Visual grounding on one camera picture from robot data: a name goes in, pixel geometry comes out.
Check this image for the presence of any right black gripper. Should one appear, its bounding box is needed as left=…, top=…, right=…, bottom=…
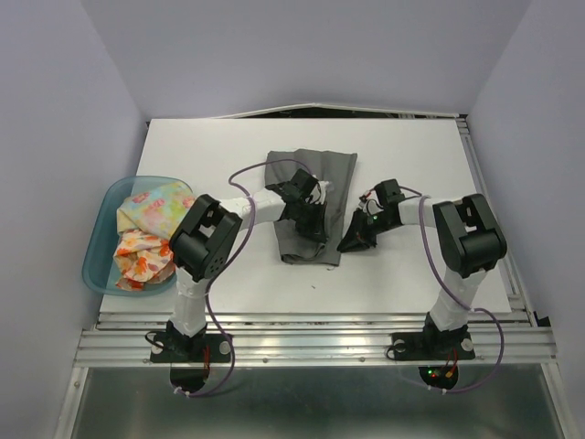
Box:
left=335, top=207, right=396, bottom=252

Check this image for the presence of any grey pleated skirt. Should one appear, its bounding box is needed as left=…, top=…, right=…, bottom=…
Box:
left=264, top=149, right=357, bottom=266

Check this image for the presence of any pastel floral skirt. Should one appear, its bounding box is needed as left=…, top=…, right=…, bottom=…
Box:
left=116, top=181, right=196, bottom=240

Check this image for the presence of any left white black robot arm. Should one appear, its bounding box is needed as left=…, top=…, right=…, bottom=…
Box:
left=159, top=169, right=330, bottom=360

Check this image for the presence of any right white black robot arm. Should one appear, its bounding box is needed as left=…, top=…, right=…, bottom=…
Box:
left=337, top=179, right=507, bottom=361

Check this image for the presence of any orange floral skirt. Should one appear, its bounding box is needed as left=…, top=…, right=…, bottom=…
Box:
left=112, top=230, right=176, bottom=291

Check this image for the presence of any blue plastic basin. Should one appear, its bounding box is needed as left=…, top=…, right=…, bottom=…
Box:
left=82, top=176, right=191, bottom=296

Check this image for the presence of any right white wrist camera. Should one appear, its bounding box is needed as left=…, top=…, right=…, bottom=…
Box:
left=358, top=188, right=378, bottom=215

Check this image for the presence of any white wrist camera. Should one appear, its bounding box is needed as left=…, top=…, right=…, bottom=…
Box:
left=314, top=180, right=333, bottom=204
left=358, top=188, right=378, bottom=215

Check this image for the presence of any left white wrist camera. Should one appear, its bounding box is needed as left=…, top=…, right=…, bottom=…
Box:
left=314, top=180, right=333, bottom=204

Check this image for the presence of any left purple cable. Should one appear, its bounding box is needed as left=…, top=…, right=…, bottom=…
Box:
left=175, top=158, right=307, bottom=398

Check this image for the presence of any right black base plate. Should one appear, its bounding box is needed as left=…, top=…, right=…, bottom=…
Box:
left=385, top=332, right=475, bottom=362

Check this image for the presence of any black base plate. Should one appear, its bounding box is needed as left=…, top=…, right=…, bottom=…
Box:
left=145, top=331, right=231, bottom=364
left=385, top=332, right=475, bottom=362

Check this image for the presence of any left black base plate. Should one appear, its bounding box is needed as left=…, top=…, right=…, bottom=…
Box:
left=145, top=331, right=231, bottom=364

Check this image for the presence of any aluminium frame rail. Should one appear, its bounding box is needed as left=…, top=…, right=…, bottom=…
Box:
left=74, top=311, right=558, bottom=368

